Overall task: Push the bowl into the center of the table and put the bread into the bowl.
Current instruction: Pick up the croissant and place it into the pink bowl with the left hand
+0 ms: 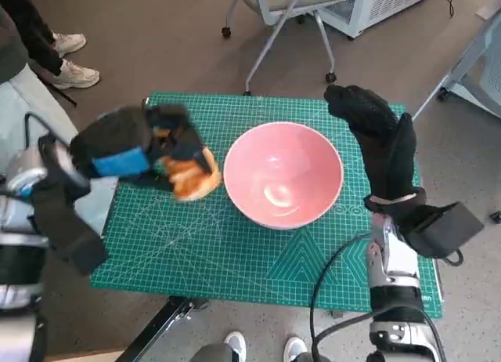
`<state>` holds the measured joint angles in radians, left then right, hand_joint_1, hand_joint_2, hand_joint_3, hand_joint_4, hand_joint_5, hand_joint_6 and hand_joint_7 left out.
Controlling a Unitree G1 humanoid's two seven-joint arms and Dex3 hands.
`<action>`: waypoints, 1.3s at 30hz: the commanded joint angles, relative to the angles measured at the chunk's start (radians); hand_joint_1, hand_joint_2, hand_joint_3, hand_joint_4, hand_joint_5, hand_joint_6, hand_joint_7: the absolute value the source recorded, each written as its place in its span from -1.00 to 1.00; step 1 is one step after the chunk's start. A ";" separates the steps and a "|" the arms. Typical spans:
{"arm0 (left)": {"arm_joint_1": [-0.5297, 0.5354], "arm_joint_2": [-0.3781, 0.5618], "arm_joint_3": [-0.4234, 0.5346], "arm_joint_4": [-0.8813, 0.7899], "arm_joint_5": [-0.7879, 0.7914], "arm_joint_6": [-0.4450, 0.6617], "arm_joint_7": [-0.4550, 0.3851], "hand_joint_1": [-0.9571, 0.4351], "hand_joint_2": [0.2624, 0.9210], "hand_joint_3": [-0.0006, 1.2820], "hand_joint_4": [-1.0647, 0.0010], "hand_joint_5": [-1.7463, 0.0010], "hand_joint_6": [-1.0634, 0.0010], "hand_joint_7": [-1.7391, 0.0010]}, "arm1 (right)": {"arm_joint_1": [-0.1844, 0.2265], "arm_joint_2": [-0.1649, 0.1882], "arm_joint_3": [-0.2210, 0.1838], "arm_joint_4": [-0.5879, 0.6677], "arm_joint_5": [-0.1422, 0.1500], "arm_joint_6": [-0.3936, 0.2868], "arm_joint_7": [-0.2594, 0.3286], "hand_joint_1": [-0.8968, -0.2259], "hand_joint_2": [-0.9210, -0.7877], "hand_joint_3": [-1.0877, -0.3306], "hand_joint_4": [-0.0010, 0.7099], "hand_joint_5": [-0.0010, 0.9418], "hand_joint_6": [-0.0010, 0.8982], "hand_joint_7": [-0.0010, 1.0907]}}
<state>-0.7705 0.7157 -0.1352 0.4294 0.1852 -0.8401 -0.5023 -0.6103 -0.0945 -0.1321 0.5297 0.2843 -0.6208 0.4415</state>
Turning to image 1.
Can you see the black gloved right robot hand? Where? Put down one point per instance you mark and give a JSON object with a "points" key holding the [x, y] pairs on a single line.
{"points": [[387, 150]]}

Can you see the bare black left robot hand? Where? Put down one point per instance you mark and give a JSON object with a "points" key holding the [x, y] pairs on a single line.
{"points": [[117, 142]]}

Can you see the long striped toy bread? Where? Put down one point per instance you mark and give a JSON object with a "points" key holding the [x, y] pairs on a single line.
{"points": [[188, 182]]}

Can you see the pink bowl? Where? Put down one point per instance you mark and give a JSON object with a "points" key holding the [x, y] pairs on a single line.
{"points": [[282, 170]]}

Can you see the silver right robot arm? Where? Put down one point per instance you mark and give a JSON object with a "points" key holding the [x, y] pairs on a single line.
{"points": [[391, 260]]}

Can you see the black slanted bar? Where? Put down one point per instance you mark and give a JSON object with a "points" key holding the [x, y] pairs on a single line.
{"points": [[66, 97]]}

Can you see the person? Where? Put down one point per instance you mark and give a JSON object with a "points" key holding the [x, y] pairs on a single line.
{"points": [[19, 103], [23, 25]]}

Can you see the black caster wheel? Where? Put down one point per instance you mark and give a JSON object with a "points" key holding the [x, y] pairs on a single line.
{"points": [[496, 216]]}

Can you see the white perforated cabinet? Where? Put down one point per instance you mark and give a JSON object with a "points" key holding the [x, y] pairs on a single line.
{"points": [[379, 5]]}

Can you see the green cutting mat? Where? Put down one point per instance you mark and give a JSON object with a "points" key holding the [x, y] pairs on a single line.
{"points": [[219, 260]]}

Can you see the grey office chair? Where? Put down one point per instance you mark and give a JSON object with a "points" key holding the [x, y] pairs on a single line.
{"points": [[270, 11]]}

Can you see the black metal table brace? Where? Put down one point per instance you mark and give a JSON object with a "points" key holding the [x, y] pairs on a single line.
{"points": [[164, 323]]}

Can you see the white shoe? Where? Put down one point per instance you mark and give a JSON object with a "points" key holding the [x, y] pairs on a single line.
{"points": [[235, 344], [294, 346]]}

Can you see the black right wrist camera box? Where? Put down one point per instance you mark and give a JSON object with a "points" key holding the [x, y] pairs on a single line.
{"points": [[442, 229]]}

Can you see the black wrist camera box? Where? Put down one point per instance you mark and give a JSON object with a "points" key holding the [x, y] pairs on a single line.
{"points": [[442, 229], [66, 232]]}

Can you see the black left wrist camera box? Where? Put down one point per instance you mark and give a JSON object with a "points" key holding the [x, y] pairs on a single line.
{"points": [[66, 232]]}

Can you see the white frame cart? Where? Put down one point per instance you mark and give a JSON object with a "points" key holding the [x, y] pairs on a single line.
{"points": [[483, 68]]}

